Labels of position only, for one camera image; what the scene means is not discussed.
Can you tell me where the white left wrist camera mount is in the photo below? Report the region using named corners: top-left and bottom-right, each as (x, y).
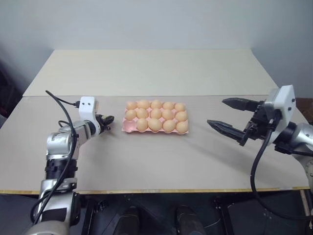
top-left (78, 96), bottom-right (101, 136)

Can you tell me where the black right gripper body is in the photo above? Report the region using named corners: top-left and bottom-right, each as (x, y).
top-left (240, 99), bottom-right (278, 147)

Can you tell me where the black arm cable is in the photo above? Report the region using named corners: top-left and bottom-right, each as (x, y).
top-left (250, 117), bottom-right (309, 218)
top-left (31, 90), bottom-right (81, 225)

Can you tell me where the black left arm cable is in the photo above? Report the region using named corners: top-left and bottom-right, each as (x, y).
top-left (31, 90), bottom-right (81, 225)

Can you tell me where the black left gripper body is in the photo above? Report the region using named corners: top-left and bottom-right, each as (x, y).
top-left (94, 114), bottom-right (107, 135)

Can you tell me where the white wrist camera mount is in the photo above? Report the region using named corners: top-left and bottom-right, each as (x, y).
top-left (78, 96), bottom-right (101, 136)
top-left (265, 84), bottom-right (296, 128)

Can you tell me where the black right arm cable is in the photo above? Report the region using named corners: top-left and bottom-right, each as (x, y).
top-left (250, 117), bottom-right (309, 218)

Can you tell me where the pink egg tray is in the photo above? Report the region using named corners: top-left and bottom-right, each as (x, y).
top-left (121, 100), bottom-right (190, 135)

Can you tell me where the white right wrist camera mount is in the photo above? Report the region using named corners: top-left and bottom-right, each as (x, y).
top-left (265, 84), bottom-right (296, 128)

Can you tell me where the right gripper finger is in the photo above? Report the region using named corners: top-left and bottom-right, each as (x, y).
top-left (222, 97), bottom-right (264, 113)
top-left (207, 119), bottom-right (248, 144)

